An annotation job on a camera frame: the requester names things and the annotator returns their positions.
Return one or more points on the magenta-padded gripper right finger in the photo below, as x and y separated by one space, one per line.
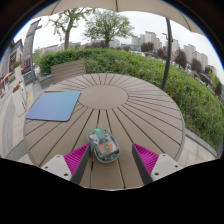
146 159

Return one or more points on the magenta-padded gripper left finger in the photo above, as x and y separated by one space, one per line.
76 159

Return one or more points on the transparent green computer mouse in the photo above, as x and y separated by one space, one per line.
104 146

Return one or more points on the blue mouse pad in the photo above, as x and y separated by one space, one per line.
55 105

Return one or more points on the tall white flower planter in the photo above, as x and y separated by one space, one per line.
19 100
18 72

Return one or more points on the green hedge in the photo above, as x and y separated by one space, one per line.
150 73

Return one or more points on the brown slatted chair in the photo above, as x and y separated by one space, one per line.
68 70

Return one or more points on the dark curved parasol pole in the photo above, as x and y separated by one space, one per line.
167 56

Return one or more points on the distant apartment buildings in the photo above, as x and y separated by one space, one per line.
188 55

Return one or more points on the grey sign pillar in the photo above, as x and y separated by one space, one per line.
29 50

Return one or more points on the grey storefront building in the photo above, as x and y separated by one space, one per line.
10 60

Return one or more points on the bare-trunk tree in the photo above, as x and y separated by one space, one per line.
67 33

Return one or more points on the leafy green tree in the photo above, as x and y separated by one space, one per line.
107 26

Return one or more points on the beige parasol canopy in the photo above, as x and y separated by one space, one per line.
110 5

